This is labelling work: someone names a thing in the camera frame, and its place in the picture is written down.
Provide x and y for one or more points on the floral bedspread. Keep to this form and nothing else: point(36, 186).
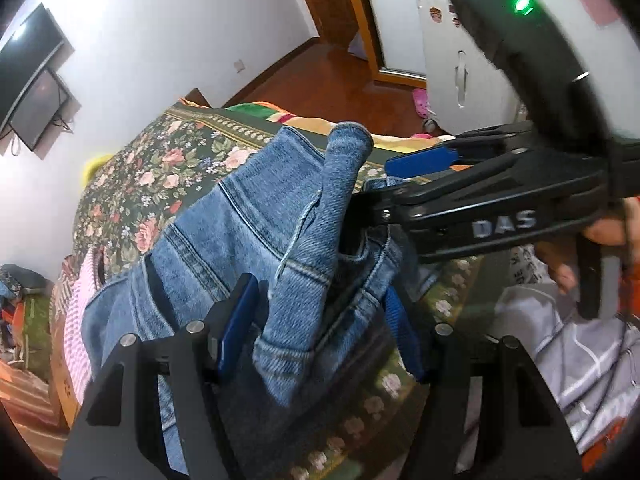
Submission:
point(150, 180)

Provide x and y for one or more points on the pile of colourful clothes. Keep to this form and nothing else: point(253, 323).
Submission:
point(22, 310)

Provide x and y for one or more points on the person's grey pants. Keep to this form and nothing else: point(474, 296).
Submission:
point(550, 360)

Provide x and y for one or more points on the curved black wall television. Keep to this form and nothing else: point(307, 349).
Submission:
point(25, 70)

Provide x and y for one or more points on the pink slipper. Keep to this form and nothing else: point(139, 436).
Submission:
point(421, 102)

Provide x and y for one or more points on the blue denim pants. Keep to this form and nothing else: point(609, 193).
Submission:
point(300, 240)

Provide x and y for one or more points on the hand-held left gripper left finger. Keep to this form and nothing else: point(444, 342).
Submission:
point(235, 330)

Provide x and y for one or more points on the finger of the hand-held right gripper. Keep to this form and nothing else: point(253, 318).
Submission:
point(380, 200)
point(420, 162)

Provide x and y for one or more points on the pink checkered cloth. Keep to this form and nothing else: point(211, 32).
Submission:
point(80, 300)

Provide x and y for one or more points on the white suitcase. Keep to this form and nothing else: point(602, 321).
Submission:
point(445, 70)

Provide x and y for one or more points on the person's right hand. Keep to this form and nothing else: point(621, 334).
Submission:
point(560, 265)

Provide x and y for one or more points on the wooden headboard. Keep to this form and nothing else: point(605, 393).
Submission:
point(25, 395)

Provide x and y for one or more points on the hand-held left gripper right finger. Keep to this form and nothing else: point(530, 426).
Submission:
point(401, 340)

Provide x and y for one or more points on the yellow plush item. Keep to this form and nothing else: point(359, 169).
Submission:
point(94, 170)

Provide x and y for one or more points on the small black wall monitor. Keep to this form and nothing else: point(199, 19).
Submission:
point(40, 110)

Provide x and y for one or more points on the white wall socket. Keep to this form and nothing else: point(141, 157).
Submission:
point(240, 65)

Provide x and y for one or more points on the wooden door frame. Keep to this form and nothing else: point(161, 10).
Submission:
point(345, 10)

